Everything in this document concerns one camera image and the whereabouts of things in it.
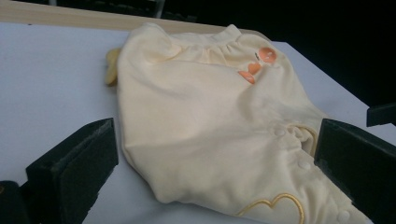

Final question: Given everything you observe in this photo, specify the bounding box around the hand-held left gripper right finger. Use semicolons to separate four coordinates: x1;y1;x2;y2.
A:
314;118;396;224

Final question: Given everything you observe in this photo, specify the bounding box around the cream baby garment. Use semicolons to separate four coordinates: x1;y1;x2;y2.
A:
105;21;375;224

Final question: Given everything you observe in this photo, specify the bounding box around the wooden table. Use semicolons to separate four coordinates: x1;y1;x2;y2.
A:
0;0;273;40

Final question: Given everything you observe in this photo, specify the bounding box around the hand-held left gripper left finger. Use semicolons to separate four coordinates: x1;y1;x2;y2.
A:
25;118;120;224

